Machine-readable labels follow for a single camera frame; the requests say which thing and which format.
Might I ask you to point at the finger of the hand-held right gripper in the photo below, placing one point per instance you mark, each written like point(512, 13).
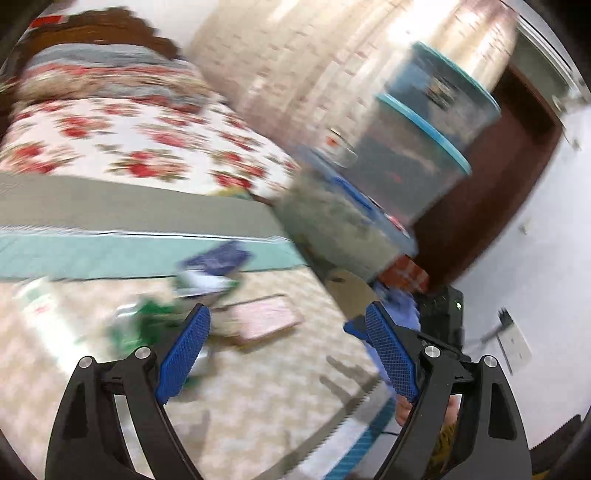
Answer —
point(354, 330)

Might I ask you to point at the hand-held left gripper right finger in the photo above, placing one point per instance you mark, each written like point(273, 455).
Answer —
point(390, 353)

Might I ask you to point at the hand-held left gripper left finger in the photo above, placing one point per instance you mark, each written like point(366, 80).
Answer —
point(182, 350)

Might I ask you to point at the beige waste bin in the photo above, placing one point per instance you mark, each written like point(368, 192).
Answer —
point(353, 295)

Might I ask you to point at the green-label plastic bottle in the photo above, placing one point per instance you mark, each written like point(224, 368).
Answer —
point(138, 321)

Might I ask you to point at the pink box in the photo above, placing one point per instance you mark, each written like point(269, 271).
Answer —
point(265, 319)

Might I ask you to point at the dark blue packet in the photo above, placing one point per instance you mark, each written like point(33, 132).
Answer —
point(217, 258)

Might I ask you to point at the light blue cloth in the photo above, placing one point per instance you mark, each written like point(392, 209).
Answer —
point(401, 311)

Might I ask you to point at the orange plastic bag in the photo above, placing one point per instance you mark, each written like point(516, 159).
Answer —
point(406, 274)

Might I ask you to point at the zigzag patterned blanket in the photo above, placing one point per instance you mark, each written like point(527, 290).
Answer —
point(258, 397)

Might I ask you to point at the clear storage box teal lid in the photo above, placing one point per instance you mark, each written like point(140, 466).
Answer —
point(406, 170)

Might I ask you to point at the dark brown wooden door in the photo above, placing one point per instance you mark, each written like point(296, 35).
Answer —
point(503, 175)

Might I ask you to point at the white enamel mug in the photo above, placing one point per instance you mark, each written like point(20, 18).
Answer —
point(340, 148)

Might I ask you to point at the floral bedsheet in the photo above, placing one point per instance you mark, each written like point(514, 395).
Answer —
point(138, 138)

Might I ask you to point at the clear storage box black label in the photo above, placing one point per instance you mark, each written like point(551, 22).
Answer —
point(443, 97)

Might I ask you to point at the beige leaf-print curtain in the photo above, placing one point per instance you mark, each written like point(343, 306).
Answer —
point(323, 55)

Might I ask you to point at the folded patterned quilt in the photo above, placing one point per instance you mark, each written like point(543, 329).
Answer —
point(106, 74)

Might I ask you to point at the carved wooden headboard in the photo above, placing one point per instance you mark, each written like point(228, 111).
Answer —
point(92, 27)

